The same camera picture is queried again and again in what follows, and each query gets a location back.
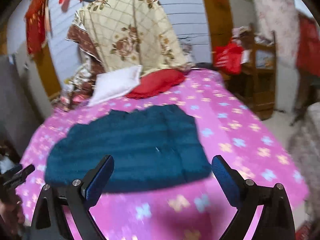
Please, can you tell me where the dark teal puffer jacket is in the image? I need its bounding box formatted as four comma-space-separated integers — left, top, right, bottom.
44, 105, 211, 193

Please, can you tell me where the person's left hand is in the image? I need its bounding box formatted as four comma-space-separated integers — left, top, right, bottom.
1, 191, 25, 239

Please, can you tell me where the grey refrigerator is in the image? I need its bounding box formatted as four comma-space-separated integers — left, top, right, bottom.
1, 48, 52, 157

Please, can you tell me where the pink floral bed sheet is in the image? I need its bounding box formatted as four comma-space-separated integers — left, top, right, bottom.
17, 70, 308, 239

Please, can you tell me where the floral covered chair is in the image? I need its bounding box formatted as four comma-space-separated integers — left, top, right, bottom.
288, 102, 320, 220

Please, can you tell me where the brown patterned blanket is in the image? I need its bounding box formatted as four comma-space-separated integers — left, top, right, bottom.
57, 24, 105, 112

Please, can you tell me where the white pillow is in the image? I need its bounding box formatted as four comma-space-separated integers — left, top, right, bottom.
88, 65, 143, 107

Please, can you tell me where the wooden shelf rack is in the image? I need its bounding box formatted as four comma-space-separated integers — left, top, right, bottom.
231, 23, 277, 120

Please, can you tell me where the red Chinese knot decoration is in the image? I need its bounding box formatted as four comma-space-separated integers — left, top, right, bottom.
24, 0, 50, 56

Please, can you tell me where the red hanging garment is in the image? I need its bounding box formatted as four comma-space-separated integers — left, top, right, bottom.
297, 12, 319, 77

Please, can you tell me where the red pillow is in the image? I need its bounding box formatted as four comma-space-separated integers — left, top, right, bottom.
126, 69, 185, 99

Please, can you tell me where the red shopping bag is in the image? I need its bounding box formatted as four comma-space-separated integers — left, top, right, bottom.
213, 40, 244, 75

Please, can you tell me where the beige floral quilt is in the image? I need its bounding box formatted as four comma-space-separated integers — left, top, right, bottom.
73, 0, 188, 75

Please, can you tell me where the floral pink curtain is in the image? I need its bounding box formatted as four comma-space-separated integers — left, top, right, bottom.
254, 0, 300, 68

